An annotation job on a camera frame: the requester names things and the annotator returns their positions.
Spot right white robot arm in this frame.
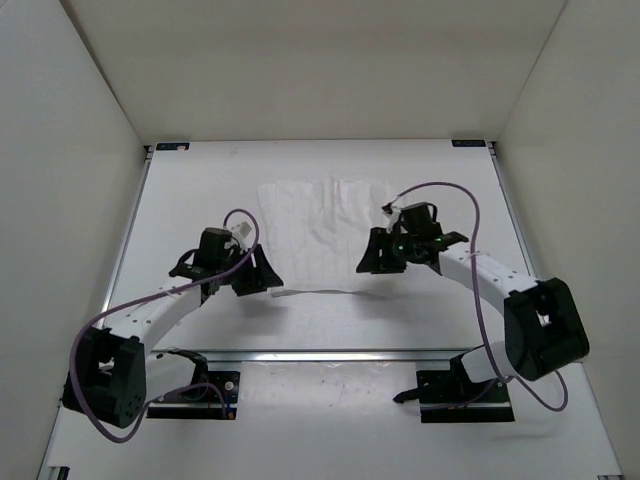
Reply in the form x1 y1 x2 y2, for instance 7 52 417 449
356 202 590 401

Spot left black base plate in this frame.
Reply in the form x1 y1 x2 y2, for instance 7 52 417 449
146 370 241 421

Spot white fabric skirt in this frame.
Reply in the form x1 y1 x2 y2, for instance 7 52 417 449
256 177 399 298

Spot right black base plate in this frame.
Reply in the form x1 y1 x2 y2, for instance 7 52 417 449
393 355 515 424

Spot blue corner label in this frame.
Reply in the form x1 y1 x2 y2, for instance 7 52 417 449
155 142 190 151
451 139 486 148

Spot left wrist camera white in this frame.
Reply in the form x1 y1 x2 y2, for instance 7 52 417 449
230 221 253 248

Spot left blue corner label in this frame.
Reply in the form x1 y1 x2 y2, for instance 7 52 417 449
155 142 190 151

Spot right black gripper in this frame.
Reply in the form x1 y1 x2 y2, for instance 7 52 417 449
356 228 419 275

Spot right blue corner label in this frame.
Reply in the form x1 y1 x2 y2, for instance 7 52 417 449
451 139 486 148

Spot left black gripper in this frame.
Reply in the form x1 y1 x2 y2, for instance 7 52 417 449
219 241 284 295

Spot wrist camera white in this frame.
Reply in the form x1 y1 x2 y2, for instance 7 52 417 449
230 221 253 248
381 201 401 230

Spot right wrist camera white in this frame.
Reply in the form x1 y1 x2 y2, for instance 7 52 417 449
381 201 401 230

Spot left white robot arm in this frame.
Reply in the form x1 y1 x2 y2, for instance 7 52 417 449
62 223 283 429

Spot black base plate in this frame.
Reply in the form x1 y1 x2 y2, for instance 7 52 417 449
393 355 515 424
146 370 241 421

